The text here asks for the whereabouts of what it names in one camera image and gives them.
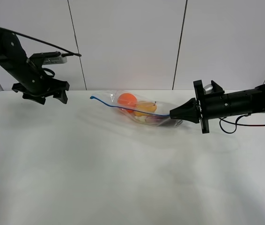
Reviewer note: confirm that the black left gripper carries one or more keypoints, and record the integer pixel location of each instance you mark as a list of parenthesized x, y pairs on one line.
[(37, 90)]

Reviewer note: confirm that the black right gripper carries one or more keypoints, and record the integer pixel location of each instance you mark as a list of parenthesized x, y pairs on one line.
[(202, 108)]

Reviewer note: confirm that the clear zip bag blue seal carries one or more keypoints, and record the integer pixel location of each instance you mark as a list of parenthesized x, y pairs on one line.
[(160, 118)]

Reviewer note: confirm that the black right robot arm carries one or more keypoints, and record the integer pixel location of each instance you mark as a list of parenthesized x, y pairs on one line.
[(244, 103)]

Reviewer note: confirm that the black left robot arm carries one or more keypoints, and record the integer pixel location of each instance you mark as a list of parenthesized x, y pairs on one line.
[(15, 61)]

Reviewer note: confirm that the yellow pear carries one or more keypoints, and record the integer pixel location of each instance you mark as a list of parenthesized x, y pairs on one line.
[(144, 108)]

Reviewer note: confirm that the orange fruit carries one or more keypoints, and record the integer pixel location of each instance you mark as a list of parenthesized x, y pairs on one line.
[(127, 100)]

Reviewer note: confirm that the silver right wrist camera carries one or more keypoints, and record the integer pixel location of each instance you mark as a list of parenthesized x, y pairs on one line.
[(208, 89)]

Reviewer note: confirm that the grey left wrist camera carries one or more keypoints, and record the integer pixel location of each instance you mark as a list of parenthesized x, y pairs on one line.
[(52, 58)]

